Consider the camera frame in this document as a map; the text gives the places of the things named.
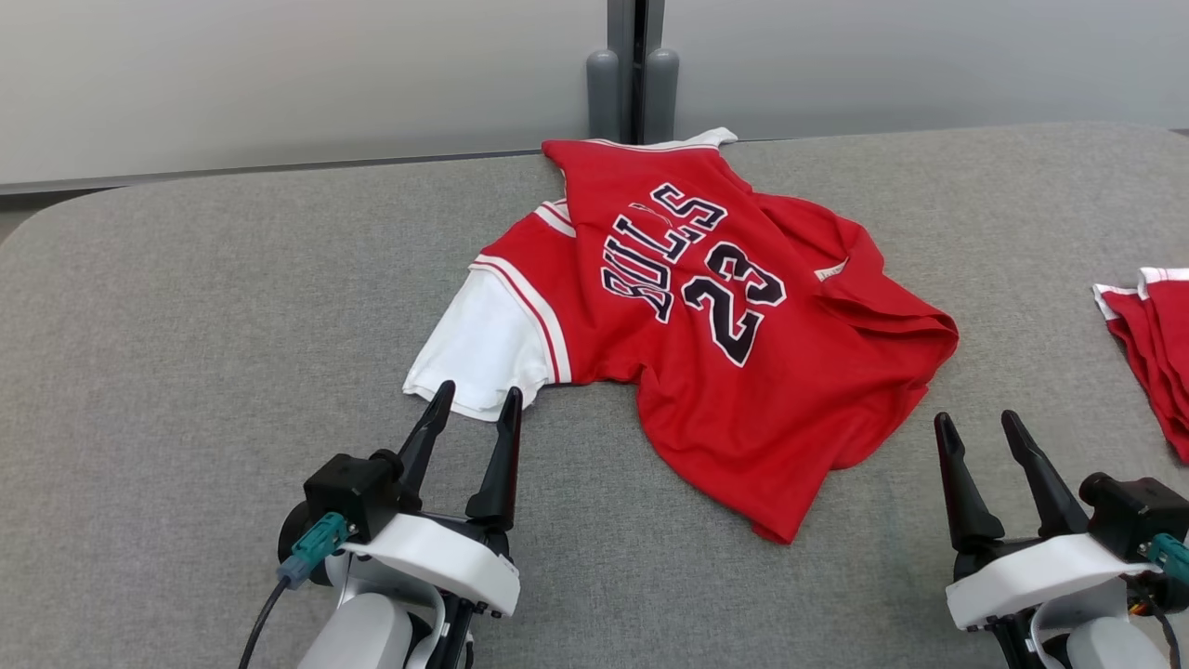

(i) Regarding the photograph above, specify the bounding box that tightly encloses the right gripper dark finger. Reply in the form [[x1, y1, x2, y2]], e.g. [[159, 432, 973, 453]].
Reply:
[[934, 412, 1007, 556], [1000, 410, 1091, 541]]

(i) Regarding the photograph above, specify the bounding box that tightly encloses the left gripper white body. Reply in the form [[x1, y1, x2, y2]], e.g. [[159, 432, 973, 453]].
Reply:
[[338, 511, 522, 669]]

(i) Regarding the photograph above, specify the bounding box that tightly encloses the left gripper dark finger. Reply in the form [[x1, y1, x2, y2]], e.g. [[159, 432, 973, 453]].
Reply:
[[464, 387, 524, 532], [394, 380, 457, 514]]

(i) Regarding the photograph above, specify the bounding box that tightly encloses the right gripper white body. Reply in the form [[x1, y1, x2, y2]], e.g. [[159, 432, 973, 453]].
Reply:
[[945, 533, 1162, 669]]

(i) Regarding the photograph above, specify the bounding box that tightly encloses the red basketball shorts white stripe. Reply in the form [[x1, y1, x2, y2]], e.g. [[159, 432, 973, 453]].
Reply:
[[1092, 267, 1189, 466]]

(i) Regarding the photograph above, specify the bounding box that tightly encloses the red Bulls 23 jersey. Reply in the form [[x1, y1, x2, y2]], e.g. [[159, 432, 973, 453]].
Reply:
[[401, 127, 960, 546]]

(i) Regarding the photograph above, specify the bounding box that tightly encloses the teal left camera cable plug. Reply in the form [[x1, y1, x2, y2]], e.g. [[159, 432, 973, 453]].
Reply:
[[276, 512, 353, 592]]

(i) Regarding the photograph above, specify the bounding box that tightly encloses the teal camera cable plug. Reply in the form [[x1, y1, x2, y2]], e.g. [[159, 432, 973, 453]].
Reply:
[[276, 512, 353, 592], [1146, 533, 1189, 584]]

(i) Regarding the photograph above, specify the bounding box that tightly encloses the teal right camera cable plug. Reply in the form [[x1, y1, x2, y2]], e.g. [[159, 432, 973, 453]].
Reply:
[[1146, 533, 1189, 584]]

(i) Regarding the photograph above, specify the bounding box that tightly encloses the black right camera cable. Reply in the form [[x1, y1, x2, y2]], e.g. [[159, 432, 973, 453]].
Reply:
[[1150, 595, 1188, 669]]

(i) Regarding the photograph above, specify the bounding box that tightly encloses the black camera cable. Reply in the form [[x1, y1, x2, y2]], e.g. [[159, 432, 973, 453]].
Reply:
[[1150, 595, 1188, 669], [238, 576, 291, 669]]

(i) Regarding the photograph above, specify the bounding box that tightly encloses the black left camera cable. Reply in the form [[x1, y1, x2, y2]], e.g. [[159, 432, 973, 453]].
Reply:
[[238, 576, 291, 669]]

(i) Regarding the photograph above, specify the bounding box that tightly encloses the grey cylindrical post cap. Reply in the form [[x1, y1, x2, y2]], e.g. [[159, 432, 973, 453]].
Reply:
[[585, 48, 621, 146], [643, 47, 681, 144]]

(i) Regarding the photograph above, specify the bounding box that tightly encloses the grey vertical partition post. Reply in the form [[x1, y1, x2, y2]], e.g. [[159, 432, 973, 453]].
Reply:
[[607, 0, 666, 145]]

